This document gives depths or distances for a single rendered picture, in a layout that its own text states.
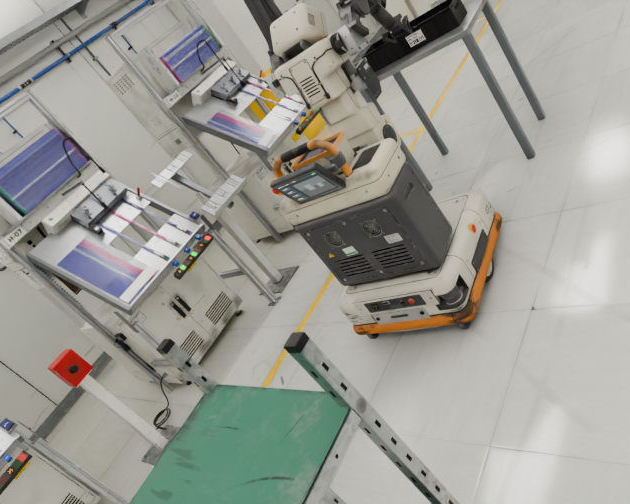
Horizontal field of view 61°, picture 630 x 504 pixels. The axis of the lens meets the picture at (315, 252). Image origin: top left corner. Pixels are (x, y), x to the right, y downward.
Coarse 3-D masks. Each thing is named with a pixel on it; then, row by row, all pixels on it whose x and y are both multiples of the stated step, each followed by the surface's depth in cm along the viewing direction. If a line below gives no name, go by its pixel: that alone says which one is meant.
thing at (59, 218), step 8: (96, 176) 327; (104, 176) 328; (88, 184) 323; (96, 184) 324; (80, 192) 319; (88, 192) 319; (72, 200) 315; (80, 200) 315; (56, 208) 310; (64, 208) 310; (72, 208) 311; (48, 216) 306; (56, 216) 307; (64, 216) 308; (48, 224) 303; (56, 224) 305; (64, 224) 311; (48, 232) 311; (56, 232) 308
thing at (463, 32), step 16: (480, 0) 283; (448, 32) 275; (464, 32) 260; (496, 32) 294; (432, 48) 272; (400, 64) 286; (480, 64) 268; (512, 64) 302; (400, 80) 338; (496, 80) 274; (528, 80) 309; (368, 96) 307; (496, 96) 276; (528, 96) 311; (416, 112) 349; (512, 112) 281; (544, 112) 317; (432, 128) 353; (512, 128) 285; (528, 144) 288
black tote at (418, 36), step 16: (448, 0) 280; (432, 16) 273; (448, 16) 269; (464, 16) 277; (400, 32) 303; (416, 32) 282; (432, 32) 278; (384, 48) 295; (400, 48) 291; (416, 48) 288; (384, 64) 302
